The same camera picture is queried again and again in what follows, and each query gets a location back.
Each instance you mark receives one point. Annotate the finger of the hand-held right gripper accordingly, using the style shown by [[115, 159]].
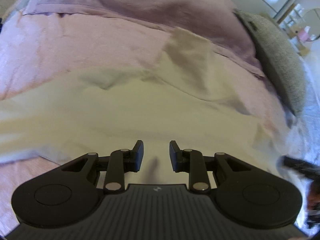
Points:
[[300, 166]]

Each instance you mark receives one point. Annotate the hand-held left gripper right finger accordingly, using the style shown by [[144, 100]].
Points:
[[173, 155]]

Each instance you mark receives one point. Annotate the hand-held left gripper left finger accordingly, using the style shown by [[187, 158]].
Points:
[[138, 152]]

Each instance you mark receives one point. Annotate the white garment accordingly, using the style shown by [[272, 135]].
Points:
[[125, 110]]

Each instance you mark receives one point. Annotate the person's right hand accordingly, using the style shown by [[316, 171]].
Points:
[[315, 197]]

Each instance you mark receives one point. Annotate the grey pillow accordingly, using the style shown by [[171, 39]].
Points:
[[280, 55]]

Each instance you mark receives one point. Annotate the white tiered shelf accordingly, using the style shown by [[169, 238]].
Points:
[[293, 20]]

